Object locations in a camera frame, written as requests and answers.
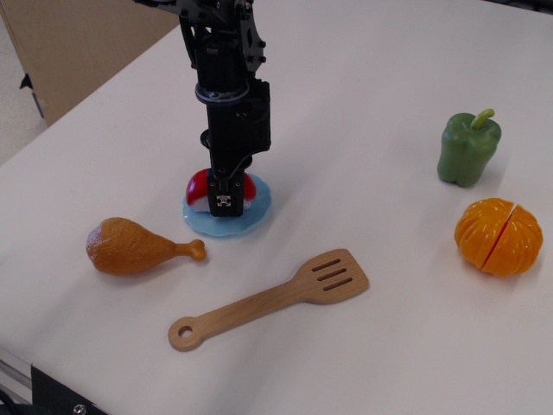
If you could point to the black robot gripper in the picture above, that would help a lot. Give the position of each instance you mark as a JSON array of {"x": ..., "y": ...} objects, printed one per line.
[{"x": 237, "y": 130}]

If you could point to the red and white toy sushi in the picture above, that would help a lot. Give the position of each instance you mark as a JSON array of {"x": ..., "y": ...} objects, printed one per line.
[{"x": 197, "y": 192}]

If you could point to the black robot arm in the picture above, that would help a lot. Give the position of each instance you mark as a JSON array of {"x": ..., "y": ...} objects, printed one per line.
[{"x": 226, "y": 51}]

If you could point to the light blue toy plate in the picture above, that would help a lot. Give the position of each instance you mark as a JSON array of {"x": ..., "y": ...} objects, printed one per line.
[{"x": 205, "y": 223}]

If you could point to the brown toy chicken drumstick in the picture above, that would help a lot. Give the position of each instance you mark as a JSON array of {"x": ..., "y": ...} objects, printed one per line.
[{"x": 121, "y": 247}]

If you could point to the wooden slotted spatula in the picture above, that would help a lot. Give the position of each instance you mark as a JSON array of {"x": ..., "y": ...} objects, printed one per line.
[{"x": 328, "y": 278}]

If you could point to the beige cardboard panel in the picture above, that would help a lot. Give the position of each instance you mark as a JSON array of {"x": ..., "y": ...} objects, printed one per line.
[{"x": 71, "y": 48}]

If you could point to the green toy bell pepper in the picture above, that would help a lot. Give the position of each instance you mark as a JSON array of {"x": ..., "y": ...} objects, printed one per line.
[{"x": 468, "y": 144}]

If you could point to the orange toy mandarin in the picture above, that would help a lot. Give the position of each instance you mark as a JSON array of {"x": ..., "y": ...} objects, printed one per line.
[{"x": 499, "y": 237}]

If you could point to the black corner bracket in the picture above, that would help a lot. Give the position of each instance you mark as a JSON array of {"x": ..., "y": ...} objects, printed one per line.
[{"x": 54, "y": 396}]

